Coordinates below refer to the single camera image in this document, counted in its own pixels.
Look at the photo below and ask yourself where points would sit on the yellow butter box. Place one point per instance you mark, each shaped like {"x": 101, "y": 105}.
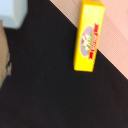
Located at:
{"x": 88, "y": 32}

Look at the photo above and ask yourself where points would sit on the light blue milk carton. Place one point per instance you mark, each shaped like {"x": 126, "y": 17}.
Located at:
{"x": 13, "y": 13}

